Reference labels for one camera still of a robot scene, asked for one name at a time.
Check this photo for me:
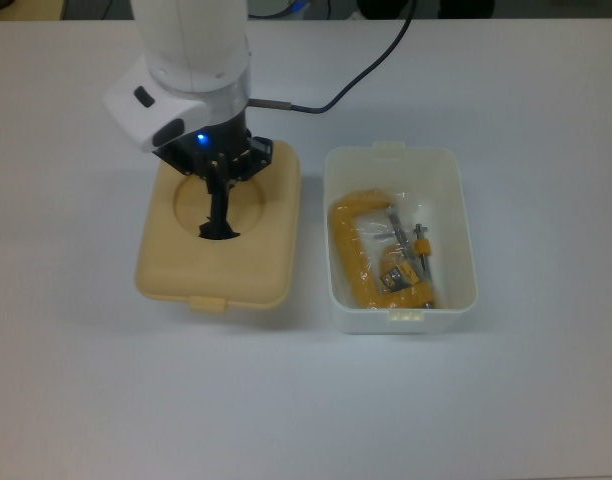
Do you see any white plastic tool case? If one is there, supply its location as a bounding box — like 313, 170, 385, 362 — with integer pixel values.
323, 140, 480, 336

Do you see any clear plastic bag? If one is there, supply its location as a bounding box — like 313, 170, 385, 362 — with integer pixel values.
329, 188, 453, 310

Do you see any beige tool case lid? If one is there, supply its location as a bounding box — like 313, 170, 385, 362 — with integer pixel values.
134, 138, 303, 314

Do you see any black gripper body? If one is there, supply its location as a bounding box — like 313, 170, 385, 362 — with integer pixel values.
153, 110, 276, 187

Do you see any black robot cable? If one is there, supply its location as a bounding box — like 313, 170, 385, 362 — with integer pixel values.
248, 0, 420, 115

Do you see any yellow C-clamp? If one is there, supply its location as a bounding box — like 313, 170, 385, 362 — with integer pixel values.
327, 188, 440, 311

